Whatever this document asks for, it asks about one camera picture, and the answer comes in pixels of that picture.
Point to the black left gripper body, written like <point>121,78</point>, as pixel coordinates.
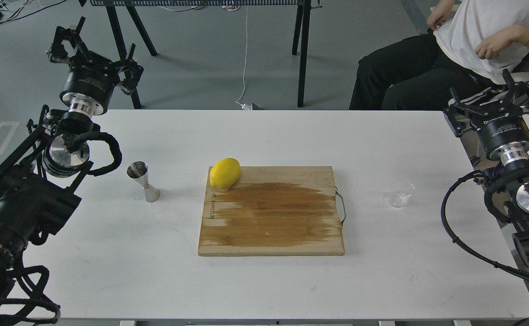
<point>89,78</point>

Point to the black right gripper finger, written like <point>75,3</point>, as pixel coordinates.
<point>457,112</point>
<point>515,99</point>

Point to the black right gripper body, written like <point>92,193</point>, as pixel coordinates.
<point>500,126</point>

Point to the clear plastic measuring cup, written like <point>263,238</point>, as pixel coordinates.
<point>401,192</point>

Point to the steel double jigger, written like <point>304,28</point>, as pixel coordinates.
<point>139,172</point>

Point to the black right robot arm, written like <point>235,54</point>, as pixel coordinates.
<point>506,196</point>

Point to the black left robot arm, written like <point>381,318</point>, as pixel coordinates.
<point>39,179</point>

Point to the seated person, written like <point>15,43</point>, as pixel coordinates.
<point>466,51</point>

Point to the yellow lemon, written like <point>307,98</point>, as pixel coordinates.
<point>224,173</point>

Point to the wooden cutting board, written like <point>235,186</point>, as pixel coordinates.
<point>273,211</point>

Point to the black metal table frame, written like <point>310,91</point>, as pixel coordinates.
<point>212,58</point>

